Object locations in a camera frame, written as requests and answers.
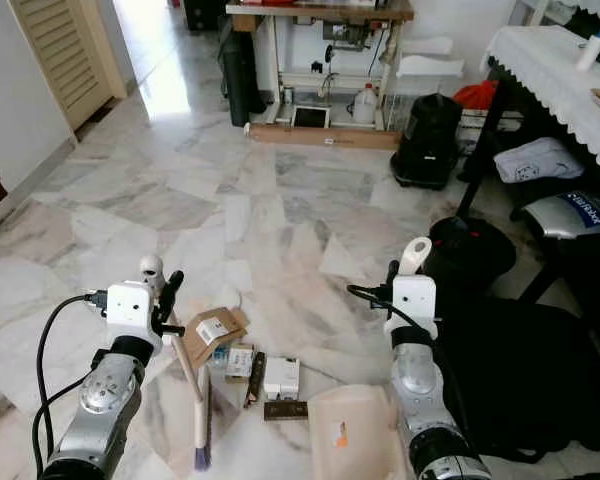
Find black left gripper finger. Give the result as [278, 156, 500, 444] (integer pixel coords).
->
[159, 270, 185, 326]

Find white broom with purple bristles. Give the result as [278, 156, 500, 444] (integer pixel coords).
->
[140, 255, 212, 473]

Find brown cardboard box with label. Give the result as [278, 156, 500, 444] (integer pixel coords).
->
[182, 307, 249, 369]

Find small printed white box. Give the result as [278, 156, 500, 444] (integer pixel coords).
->
[225, 345, 256, 379]

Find black round canister red button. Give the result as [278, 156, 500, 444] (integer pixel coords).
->
[425, 215, 518, 293]

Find brown stick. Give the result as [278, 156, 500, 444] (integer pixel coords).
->
[245, 352, 266, 408]

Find black vacuum cleaner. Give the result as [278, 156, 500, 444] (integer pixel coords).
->
[390, 93, 464, 190]

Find dark brown wooden block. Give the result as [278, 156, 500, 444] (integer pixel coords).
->
[263, 400, 309, 421]

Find long brown cardboard box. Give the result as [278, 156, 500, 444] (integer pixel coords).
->
[247, 122, 401, 151]

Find black table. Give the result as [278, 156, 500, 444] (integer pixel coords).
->
[455, 70, 600, 219]

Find large black cloth bag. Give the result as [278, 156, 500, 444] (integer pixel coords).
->
[435, 297, 600, 461]

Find white plastic jug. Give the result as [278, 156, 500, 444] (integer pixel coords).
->
[348, 83, 381, 125]

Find white-framed tablet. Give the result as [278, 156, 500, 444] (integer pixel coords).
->
[290, 105, 331, 130]

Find silver bag with blue print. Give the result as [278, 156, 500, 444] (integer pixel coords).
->
[523, 190, 600, 241]

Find grey fabric bag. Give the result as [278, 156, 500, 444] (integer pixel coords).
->
[493, 137, 586, 184]

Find red bag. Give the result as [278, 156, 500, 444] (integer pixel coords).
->
[453, 80, 499, 111]

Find black tower appliance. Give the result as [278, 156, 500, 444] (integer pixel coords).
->
[218, 30, 266, 128]

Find white lace tablecloth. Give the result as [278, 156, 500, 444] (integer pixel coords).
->
[483, 25, 600, 179]

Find beige louvred door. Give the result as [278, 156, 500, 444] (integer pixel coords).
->
[8, 0, 113, 131]

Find wooden-topped sewing table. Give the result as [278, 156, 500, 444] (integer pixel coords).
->
[225, 0, 416, 129]

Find black cabinet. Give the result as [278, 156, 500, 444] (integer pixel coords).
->
[183, 0, 231, 31]

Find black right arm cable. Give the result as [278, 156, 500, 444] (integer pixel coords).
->
[346, 285, 471, 431]

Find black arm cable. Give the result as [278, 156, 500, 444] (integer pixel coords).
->
[33, 293, 107, 480]
[346, 285, 471, 431]

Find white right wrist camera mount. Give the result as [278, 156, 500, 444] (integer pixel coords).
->
[390, 275, 439, 336]

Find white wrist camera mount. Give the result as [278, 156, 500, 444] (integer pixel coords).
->
[105, 282, 163, 353]
[390, 275, 439, 336]

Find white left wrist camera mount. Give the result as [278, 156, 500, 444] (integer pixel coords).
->
[105, 282, 163, 353]

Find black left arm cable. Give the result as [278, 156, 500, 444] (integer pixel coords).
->
[33, 293, 107, 480]

